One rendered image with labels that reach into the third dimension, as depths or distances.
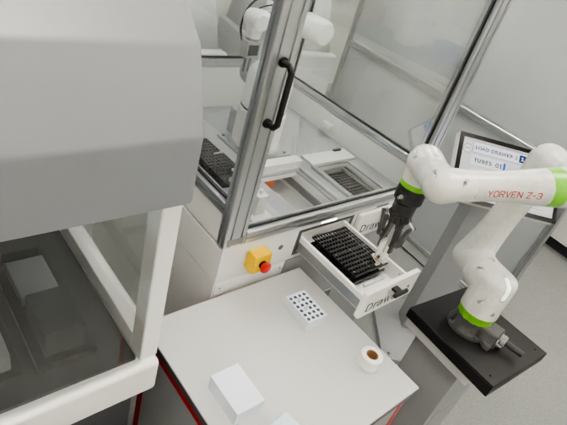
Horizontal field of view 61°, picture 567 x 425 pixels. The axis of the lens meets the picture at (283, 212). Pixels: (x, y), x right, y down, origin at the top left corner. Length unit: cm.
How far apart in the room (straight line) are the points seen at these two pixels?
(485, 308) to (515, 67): 181
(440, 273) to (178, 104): 206
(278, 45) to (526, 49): 217
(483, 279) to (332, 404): 64
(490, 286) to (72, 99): 135
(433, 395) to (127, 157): 146
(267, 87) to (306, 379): 82
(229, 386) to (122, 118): 79
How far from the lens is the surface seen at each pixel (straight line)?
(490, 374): 173
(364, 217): 191
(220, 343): 147
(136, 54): 77
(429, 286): 271
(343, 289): 163
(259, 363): 146
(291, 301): 160
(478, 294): 172
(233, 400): 130
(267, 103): 125
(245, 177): 134
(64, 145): 74
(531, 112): 315
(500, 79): 324
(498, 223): 178
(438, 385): 190
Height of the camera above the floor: 188
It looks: 33 degrees down
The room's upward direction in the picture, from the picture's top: 18 degrees clockwise
